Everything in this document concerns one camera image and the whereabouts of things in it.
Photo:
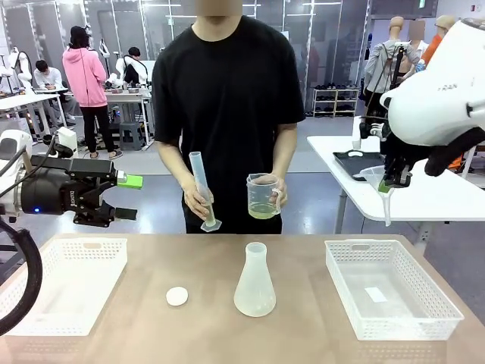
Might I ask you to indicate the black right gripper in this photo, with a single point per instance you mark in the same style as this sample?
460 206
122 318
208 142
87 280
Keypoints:
396 155

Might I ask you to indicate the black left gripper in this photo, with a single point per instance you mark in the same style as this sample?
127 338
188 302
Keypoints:
45 189

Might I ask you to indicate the translucent plastic funnel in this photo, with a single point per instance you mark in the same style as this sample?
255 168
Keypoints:
373 175

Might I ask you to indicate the translucent plastic graduated cylinder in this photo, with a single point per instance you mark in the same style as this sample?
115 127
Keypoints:
201 174

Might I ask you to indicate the white round flask cap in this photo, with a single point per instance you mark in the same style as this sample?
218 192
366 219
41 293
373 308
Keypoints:
177 296

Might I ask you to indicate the clear plastic measuring beaker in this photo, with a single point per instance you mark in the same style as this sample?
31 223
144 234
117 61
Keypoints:
261 197

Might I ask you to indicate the translucent plastic conical flask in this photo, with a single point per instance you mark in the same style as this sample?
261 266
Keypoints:
254 292

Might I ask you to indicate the person's right forearm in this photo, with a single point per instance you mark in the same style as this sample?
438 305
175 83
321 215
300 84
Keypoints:
172 163

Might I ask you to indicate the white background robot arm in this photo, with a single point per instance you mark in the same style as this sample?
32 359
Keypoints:
119 74

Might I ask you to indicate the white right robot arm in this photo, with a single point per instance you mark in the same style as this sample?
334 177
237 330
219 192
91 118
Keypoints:
435 110

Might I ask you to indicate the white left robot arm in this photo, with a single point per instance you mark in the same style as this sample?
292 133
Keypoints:
8 146

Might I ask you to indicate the person's left forearm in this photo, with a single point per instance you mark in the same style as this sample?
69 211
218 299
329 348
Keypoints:
286 151

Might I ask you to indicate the person's right hand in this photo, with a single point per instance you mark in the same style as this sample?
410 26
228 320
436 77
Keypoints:
195 201

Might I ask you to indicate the person's left hand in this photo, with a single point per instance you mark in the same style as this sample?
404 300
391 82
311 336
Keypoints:
281 191

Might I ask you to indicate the black plastic tray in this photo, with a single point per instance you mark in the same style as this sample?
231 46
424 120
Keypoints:
356 163

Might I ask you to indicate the grey step stool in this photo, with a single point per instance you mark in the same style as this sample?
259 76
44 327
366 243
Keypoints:
132 134

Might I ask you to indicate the white shoe rack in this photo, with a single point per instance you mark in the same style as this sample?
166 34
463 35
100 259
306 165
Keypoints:
336 101

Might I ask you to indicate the white background workbench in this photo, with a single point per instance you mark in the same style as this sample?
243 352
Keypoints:
129 95

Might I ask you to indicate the white perforated plastic basket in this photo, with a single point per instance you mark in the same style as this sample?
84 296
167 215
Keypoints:
394 318
79 288

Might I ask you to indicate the white basket label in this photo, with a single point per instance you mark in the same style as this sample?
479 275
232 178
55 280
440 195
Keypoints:
375 294

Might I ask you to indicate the black tripod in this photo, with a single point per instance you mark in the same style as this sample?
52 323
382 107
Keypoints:
397 64

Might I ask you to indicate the mannequin in grey top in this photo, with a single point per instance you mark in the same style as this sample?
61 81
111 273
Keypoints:
382 64

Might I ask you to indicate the person in pink hoodie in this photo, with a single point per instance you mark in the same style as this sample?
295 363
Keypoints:
83 79

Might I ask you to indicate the seated person in black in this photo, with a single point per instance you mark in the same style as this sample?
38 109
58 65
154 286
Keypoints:
133 70

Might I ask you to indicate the background person in white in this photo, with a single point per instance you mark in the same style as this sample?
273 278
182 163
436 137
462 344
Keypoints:
415 49

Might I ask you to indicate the white long background table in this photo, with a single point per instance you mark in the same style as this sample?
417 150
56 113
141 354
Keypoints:
26 100

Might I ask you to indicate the person in black t-shirt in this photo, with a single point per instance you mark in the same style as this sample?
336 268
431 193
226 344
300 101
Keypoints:
227 95

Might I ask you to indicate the seated person in white shirt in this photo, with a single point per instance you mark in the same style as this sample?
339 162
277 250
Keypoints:
49 79

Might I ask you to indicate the mannequin in orange shirt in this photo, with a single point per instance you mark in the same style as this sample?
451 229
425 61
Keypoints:
435 41

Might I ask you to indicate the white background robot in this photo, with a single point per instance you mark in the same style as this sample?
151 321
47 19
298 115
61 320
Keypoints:
20 66

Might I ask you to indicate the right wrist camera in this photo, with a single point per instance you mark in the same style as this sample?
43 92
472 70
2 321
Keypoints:
373 129

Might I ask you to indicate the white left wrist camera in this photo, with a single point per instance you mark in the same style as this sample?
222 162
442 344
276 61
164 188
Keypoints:
67 138

